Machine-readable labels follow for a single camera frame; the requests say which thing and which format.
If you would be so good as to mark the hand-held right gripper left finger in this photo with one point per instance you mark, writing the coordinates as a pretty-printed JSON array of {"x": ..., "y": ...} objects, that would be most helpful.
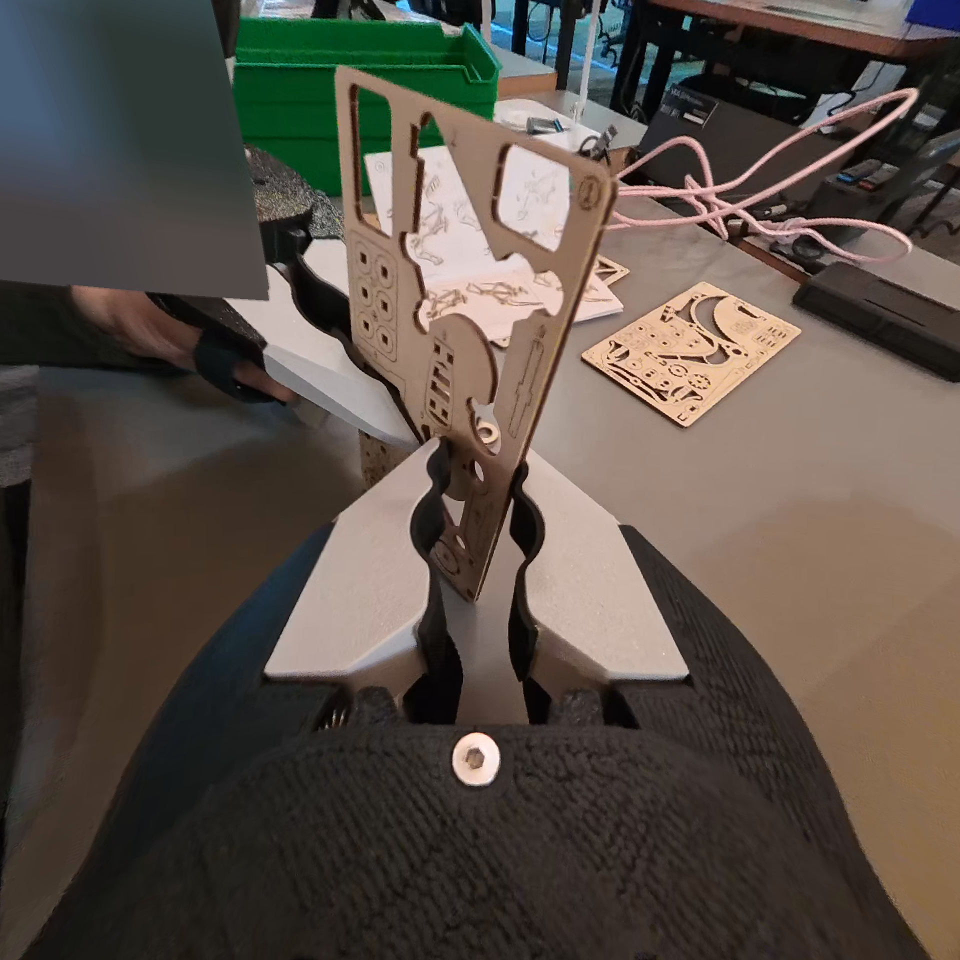
[{"x": 352, "y": 585}]

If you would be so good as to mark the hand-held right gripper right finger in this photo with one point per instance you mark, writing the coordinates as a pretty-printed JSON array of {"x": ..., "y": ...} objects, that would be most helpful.
[{"x": 600, "y": 600}]

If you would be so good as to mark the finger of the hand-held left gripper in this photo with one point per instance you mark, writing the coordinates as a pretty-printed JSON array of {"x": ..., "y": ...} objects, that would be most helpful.
[
  {"x": 330, "y": 277},
  {"x": 330, "y": 375}
]

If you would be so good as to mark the wooden sheet with large cutouts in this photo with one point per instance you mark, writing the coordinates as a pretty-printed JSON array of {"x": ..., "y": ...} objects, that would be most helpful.
[{"x": 465, "y": 360}]

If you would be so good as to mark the person's left forearm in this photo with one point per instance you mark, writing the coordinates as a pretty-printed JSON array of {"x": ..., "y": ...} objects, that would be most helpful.
[{"x": 45, "y": 322}]

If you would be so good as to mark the wooden model parts sheet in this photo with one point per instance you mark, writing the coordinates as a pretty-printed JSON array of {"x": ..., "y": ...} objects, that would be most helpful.
[{"x": 611, "y": 274}]

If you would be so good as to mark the wooden sheet with curved parts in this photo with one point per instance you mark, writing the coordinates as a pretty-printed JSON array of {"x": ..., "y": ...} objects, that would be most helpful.
[{"x": 757, "y": 337}]

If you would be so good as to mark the person's left hand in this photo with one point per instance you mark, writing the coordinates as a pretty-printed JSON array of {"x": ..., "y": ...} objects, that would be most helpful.
[{"x": 142, "y": 330}]

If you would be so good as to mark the green plastic bin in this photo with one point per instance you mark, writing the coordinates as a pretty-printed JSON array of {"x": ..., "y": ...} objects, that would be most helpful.
[{"x": 300, "y": 97}]

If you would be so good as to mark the white instruction booklet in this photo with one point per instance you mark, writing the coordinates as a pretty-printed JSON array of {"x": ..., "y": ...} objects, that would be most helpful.
[{"x": 525, "y": 195}]

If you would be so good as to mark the grey usb adapter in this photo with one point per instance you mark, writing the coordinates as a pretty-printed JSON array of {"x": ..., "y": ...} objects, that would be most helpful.
[{"x": 547, "y": 125}]

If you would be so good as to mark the black rectangular box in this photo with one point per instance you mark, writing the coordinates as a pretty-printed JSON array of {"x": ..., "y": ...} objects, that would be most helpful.
[{"x": 885, "y": 315}]

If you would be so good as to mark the black equipment case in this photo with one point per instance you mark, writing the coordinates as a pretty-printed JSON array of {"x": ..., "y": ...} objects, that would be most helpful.
[{"x": 720, "y": 142}]

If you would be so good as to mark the dark electronic device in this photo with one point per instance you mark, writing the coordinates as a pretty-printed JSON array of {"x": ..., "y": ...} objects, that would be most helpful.
[{"x": 862, "y": 202}]

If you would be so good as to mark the wooden office desk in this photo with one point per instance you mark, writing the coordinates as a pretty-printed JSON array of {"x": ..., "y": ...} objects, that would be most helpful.
[{"x": 787, "y": 22}]

